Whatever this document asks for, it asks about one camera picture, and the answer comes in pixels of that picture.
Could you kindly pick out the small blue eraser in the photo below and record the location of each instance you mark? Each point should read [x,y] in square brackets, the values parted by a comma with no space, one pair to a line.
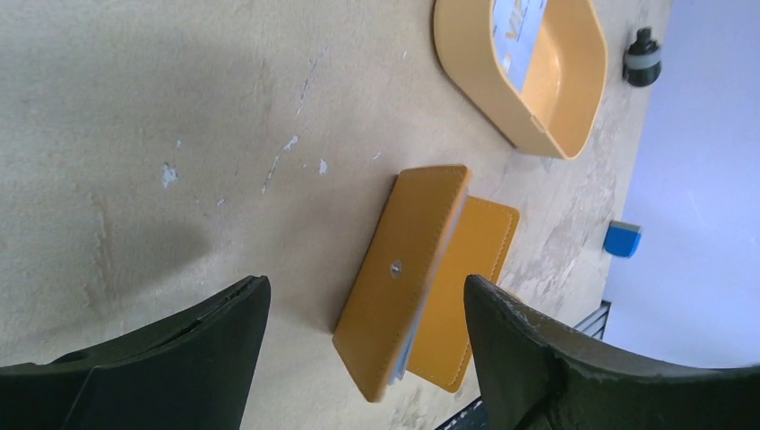
[622,239]

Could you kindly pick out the yellow leather card holder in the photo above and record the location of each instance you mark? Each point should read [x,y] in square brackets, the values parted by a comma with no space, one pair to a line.
[405,312]

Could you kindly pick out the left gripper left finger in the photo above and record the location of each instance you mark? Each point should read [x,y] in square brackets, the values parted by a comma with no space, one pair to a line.
[190,370]

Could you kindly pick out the aluminium frame rail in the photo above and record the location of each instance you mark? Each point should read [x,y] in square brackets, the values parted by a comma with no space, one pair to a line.
[594,325]

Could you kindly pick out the small black knob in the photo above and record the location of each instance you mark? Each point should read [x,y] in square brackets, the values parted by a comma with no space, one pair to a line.
[642,60]

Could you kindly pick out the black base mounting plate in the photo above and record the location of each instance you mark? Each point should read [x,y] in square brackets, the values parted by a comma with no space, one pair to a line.
[472,417]

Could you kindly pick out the white credit card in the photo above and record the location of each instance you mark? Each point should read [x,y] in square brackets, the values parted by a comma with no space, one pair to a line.
[515,30]

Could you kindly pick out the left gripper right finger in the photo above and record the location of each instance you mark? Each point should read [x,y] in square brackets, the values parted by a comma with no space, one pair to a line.
[535,372]

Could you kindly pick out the yellow oval plastic tray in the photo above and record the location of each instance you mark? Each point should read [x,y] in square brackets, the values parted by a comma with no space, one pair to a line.
[554,113]

